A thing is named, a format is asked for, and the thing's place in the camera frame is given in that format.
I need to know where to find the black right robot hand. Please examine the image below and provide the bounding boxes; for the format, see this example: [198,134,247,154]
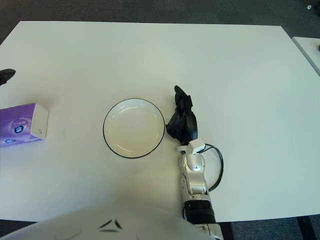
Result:
[165,85,200,146]

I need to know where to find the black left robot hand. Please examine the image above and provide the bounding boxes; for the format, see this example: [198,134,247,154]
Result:
[0,69,17,86]

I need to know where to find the purple tissue paper pack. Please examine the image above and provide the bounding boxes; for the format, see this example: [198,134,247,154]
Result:
[0,102,50,149]

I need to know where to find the white plate with black rim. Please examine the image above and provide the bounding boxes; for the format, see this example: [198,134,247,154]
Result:
[102,97,166,159]

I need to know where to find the dark table leg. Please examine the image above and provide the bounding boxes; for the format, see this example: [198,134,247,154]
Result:
[296,215,312,240]
[219,221,235,240]

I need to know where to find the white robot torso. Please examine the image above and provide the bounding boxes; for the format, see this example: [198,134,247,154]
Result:
[0,201,214,240]

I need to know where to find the white side table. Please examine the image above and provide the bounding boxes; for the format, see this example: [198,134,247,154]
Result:
[291,36,320,77]

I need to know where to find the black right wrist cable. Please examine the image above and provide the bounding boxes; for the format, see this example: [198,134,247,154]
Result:
[196,143,225,193]

